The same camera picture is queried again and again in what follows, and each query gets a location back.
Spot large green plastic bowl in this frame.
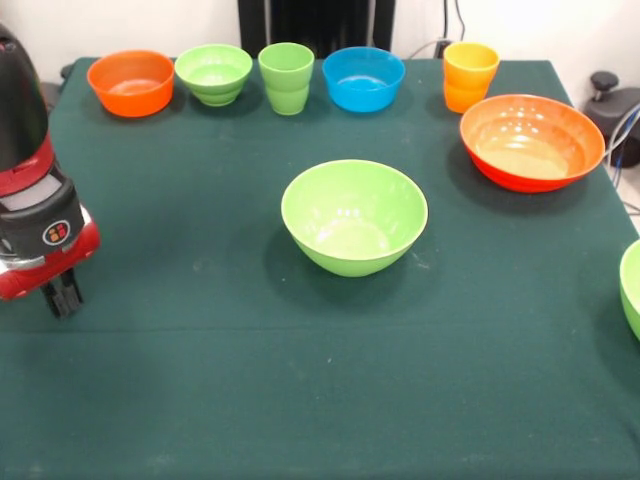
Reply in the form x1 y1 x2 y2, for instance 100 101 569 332
280 159 430 279
618 239 640 344

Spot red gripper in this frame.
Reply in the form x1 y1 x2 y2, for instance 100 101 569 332
0 219 102 320

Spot blue plastic bowl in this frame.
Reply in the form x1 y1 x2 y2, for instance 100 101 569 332
321 46 406 113

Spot blue and white cables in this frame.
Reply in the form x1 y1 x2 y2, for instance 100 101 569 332
602 102 640 191

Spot small orange plastic bowl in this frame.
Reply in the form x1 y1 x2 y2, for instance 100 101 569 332
86 49 177 118

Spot large orange plastic bowl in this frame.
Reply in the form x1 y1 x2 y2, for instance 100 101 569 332
459 93 607 194

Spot small green plastic bowl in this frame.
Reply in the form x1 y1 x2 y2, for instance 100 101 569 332
174 43 254 107

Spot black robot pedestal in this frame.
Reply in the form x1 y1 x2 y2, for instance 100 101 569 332
237 0 396 60

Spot dark green table cloth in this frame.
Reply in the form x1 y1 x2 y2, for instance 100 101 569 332
0 57 640 480

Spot green plastic cup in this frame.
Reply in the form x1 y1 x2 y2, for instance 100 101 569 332
257 42 316 117

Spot yellow plastic cup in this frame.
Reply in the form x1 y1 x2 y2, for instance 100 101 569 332
443 42 501 115

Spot black knobbed equipment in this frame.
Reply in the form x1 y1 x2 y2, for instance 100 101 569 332
584 71 640 169

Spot thin black cable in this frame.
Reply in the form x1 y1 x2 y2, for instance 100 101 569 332
452 0 469 45

